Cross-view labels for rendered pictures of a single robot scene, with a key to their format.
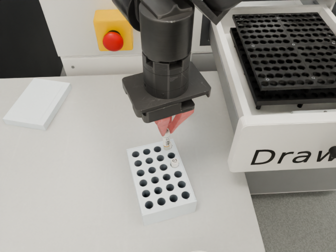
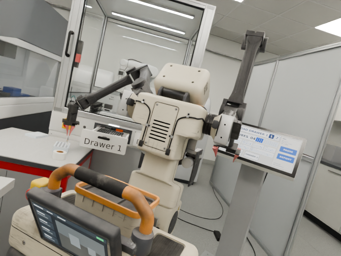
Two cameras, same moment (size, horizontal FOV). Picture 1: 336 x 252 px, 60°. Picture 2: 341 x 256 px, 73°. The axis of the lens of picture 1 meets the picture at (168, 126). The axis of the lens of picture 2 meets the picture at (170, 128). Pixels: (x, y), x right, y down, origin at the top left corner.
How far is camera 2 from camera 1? 132 cm
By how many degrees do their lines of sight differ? 43
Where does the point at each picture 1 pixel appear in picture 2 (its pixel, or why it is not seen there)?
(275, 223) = not seen: hidden behind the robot
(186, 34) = (75, 108)
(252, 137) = (84, 133)
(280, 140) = (90, 136)
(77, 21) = (59, 120)
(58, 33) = (52, 122)
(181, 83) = (73, 118)
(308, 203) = not seen: hidden behind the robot
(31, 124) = (32, 135)
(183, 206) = (64, 148)
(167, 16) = (73, 105)
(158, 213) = (57, 148)
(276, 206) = not seen: hidden behind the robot
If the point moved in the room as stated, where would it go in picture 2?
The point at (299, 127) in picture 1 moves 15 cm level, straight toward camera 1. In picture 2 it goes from (94, 132) to (72, 132)
